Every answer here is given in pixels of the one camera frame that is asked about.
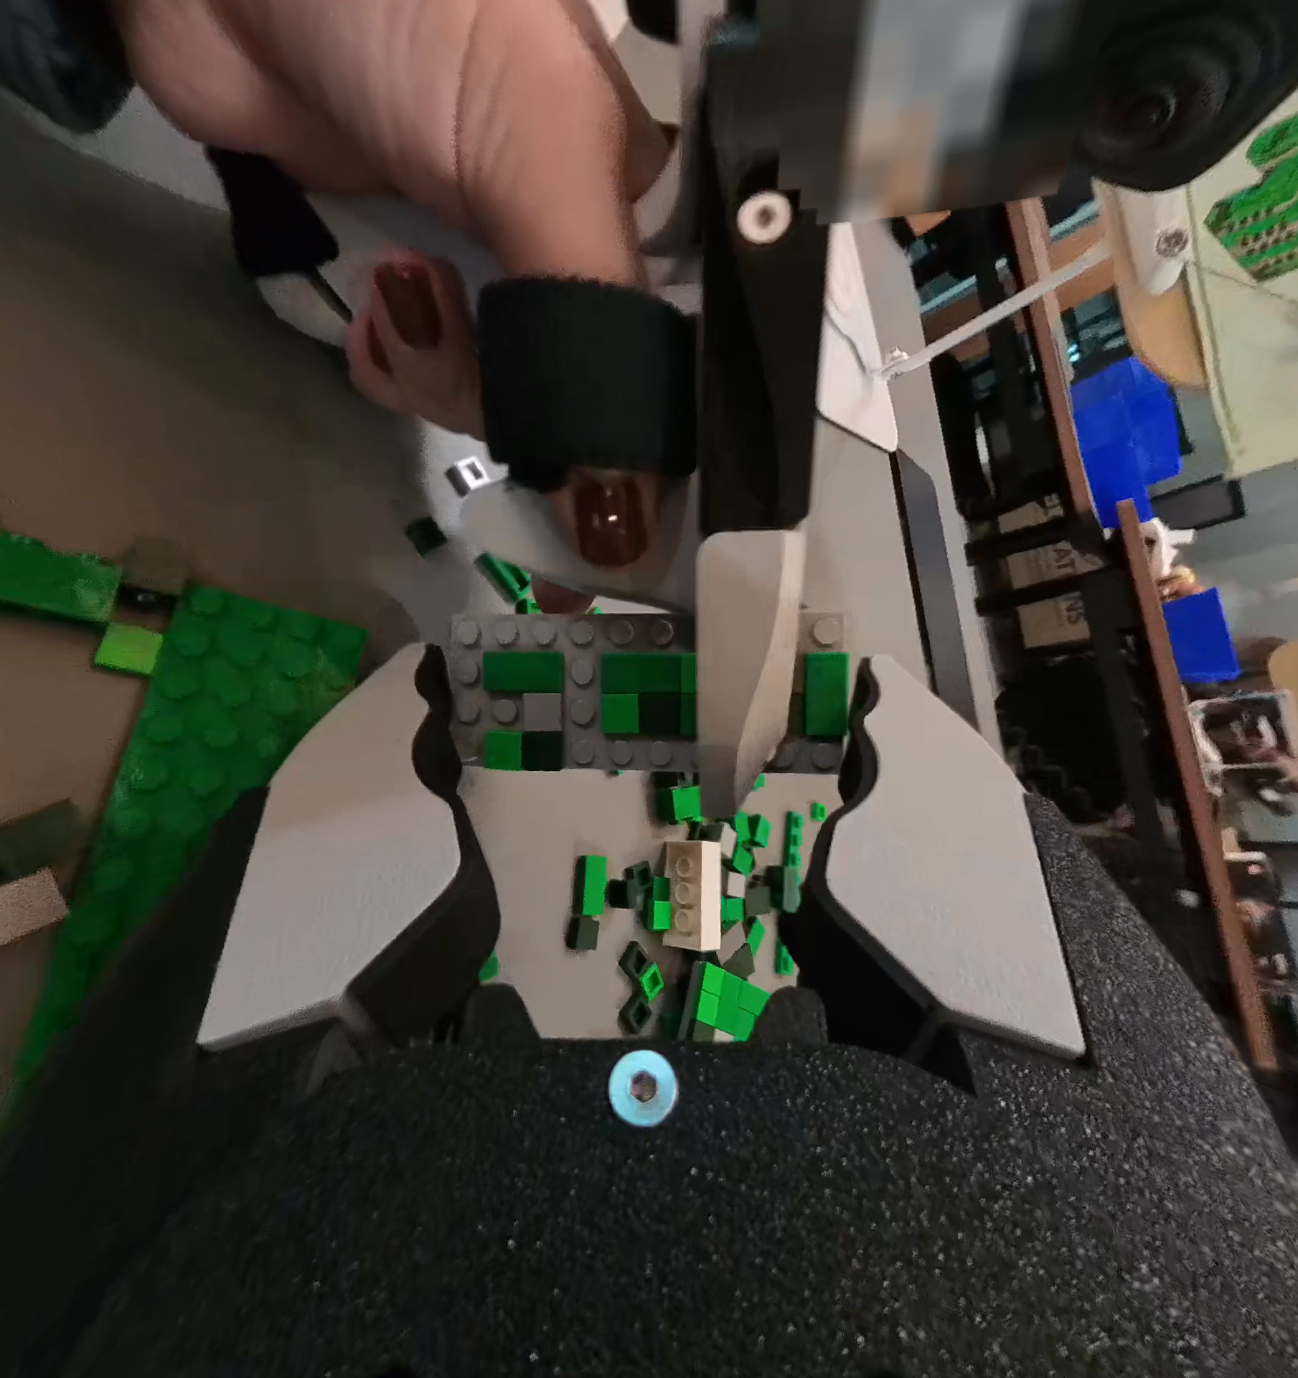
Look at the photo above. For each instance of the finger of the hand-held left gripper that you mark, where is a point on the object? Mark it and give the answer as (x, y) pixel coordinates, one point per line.
(744, 646)

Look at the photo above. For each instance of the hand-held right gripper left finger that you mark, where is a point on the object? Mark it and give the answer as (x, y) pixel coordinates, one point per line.
(347, 860)

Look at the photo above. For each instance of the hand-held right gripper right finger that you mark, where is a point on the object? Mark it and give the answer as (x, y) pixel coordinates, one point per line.
(949, 872)

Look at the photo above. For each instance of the green brick strip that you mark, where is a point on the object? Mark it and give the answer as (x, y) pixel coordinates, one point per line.
(218, 732)

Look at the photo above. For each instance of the green grey brick panel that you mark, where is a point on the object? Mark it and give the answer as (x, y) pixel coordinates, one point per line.
(562, 700)

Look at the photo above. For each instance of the person's left forearm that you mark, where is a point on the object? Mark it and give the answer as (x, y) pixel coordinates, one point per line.
(24, 54)

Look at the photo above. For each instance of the grey desk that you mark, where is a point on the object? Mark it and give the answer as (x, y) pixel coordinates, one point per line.
(121, 431)

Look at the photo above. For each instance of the person's left hand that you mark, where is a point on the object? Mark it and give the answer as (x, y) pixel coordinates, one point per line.
(390, 108)

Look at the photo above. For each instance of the white book stand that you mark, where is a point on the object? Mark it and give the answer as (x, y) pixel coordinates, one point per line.
(858, 355)

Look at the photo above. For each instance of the scattered green bricks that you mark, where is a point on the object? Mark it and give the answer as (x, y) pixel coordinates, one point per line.
(589, 883)

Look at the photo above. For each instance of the white brick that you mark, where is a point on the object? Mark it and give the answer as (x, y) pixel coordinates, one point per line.
(694, 893)

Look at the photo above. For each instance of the brown-topped table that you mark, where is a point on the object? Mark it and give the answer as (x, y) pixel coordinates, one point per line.
(1046, 323)
(1175, 754)

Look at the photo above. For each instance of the green mosaic brick panel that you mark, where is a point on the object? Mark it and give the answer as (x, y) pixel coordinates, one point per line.
(723, 1001)

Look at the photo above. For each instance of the dark green brick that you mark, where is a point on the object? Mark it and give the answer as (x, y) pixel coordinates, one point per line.
(30, 839)

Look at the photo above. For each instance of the tan square brick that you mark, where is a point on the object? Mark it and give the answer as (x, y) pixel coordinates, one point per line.
(13, 913)

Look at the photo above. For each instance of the blue storage bin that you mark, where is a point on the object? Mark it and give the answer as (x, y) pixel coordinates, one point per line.
(1121, 431)
(1197, 634)

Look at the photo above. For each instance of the dark grey flat tile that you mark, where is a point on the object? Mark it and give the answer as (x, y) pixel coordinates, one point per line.
(154, 566)

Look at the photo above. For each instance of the white crumpled paper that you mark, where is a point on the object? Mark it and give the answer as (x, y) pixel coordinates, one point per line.
(1156, 543)

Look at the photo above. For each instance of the green flat brick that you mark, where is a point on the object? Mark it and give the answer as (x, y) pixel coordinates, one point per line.
(34, 576)

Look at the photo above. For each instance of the open instruction booklet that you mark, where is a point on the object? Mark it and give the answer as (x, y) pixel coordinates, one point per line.
(1272, 355)

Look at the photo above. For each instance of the grey square frame tile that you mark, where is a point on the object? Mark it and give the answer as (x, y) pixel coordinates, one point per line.
(468, 474)

